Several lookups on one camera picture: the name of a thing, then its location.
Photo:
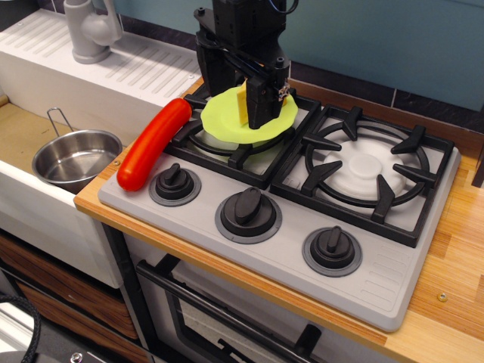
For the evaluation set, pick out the small steel pot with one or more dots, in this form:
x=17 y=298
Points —
x=73 y=160

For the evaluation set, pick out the grey toy stove top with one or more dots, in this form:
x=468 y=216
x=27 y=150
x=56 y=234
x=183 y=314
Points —
x=378 y=292

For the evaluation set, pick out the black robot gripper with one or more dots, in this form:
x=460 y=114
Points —
x=243 y=36

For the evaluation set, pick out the right black burner grate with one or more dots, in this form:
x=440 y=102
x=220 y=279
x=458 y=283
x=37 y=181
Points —
x=401 y=219

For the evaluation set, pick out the left black stove knob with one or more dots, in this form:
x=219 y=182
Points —
x=175 y=186

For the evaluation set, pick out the white toy sink unit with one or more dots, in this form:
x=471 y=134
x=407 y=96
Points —
x=41 y=86

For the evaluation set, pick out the grey toy faucet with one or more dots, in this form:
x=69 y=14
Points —
x=92 y=34

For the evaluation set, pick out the red toy sausage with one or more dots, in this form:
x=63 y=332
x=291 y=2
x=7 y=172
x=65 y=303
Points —
x=147 y=148

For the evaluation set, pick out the black burner grate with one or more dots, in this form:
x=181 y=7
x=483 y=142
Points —
x=255 y=164
x=401 y=219

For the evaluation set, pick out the middle black stove knob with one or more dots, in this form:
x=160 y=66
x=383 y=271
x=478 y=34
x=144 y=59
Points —
x=248 y=217

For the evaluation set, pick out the right black stove knob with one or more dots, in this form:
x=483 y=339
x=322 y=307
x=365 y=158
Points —
x=332 y=252

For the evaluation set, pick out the white right burner disc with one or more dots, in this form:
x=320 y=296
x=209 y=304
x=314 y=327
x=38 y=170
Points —
x=362 y=161

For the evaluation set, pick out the yellow toy cheese wedge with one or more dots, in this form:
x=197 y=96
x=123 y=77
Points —
x=241 y=96

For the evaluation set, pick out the left black burner grate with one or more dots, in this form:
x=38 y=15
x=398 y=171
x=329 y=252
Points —
x=255 y=164

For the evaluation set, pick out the black stove knob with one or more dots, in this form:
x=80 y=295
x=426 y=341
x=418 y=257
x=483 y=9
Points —
x=332 y=252
x=175 y=186
x=248 y=217

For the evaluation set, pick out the wooden drawer fronts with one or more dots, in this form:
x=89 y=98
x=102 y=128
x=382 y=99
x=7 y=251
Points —
x=71 y=299

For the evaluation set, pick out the oven door with black handle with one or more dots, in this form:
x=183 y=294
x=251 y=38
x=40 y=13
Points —
x=220 y=335

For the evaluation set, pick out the light green plastic plate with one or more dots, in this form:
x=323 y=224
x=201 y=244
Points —
x=220 y=119

